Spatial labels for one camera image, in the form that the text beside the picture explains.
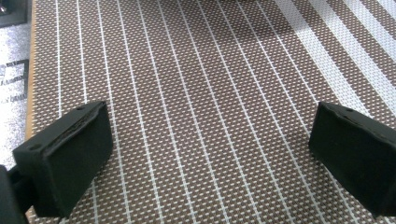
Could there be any dark object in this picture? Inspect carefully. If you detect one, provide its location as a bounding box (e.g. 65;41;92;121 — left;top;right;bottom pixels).
0;0;33;28

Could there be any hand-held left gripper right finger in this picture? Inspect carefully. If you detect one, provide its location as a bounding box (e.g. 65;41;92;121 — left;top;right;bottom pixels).
308;101;396;217

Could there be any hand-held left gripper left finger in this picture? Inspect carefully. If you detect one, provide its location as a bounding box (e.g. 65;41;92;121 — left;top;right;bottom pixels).
12;100;114;218

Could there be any brown woven striped mat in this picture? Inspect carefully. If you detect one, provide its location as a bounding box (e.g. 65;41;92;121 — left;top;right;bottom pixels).
24;0;396;224

